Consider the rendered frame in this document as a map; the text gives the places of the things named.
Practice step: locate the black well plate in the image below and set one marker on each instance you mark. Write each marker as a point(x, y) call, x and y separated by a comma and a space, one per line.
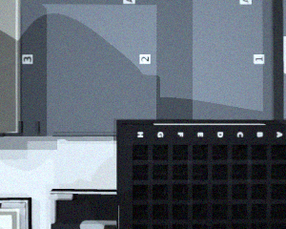
point(152, 155)

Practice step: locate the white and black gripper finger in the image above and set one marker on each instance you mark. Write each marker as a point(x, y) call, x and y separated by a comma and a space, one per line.
point(110, 226)

